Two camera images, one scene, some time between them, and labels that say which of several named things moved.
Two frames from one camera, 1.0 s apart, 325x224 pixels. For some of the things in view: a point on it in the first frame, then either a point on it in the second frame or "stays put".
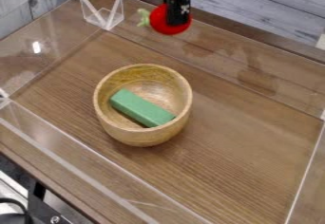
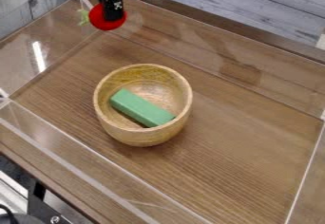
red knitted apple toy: x=160 y=19 -> x=98 y=18
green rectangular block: x=141 y=107 stays put
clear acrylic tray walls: x=181 y=129 stays put
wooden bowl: x=160 y=84 stays put
